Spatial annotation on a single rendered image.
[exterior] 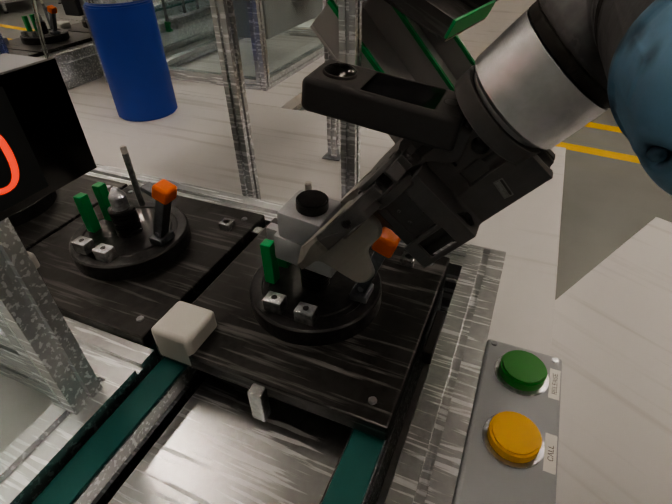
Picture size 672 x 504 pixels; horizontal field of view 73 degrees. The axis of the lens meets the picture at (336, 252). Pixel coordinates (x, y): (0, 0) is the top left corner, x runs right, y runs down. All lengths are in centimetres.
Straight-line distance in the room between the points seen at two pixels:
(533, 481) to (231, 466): 25
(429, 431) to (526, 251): 44
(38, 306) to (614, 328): 64
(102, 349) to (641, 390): 59
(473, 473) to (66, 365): 34
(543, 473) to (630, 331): 34
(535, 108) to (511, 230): 55
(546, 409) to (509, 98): 27
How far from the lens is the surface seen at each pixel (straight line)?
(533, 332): 65
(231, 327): 48
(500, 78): 29
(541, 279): 74
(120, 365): 49
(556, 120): 29
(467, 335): 49
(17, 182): 32
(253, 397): 43
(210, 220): 64
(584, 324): 69
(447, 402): 44
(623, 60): 19
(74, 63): 173
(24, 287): 40
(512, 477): 41
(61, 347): 43
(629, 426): 60
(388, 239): 40
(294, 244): 43
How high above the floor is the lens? 131
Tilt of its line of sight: 38 degrees down
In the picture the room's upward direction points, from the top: 2 degrees counter-clockwise
